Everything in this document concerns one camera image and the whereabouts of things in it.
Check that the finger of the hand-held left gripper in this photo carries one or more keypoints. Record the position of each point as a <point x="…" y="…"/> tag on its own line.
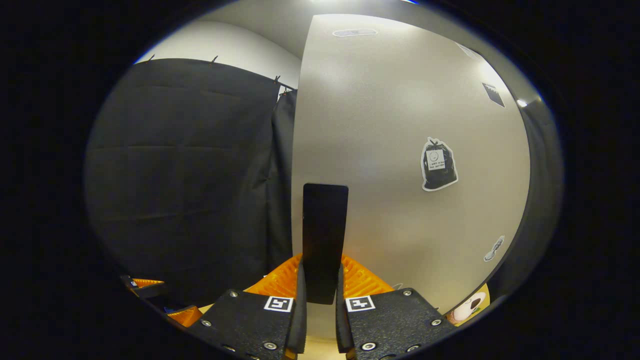
<point x="186" y="316"/>
<point x="142" y="291"/>

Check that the white cabinet door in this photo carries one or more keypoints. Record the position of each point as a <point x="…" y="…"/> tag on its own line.
<point x="380" y="125"/>

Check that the round printed coaster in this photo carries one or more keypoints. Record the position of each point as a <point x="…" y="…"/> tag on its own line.
<point x="470" y="305"/>

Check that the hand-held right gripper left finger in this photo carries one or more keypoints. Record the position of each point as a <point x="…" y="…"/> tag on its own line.
<point x="250" y="320"/>

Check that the black backdrop cloth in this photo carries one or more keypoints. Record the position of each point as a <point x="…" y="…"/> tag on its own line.
<point x="180" y="175"/>

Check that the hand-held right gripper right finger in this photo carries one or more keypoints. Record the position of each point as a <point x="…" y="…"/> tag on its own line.
<point x="390" y="320"/>

